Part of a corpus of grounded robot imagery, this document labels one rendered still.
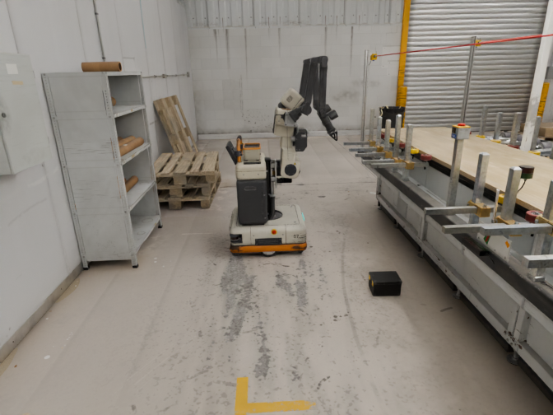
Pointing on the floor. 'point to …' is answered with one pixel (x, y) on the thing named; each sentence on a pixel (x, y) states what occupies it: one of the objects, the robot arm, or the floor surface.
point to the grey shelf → (104, 160)
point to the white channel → (538, 80)
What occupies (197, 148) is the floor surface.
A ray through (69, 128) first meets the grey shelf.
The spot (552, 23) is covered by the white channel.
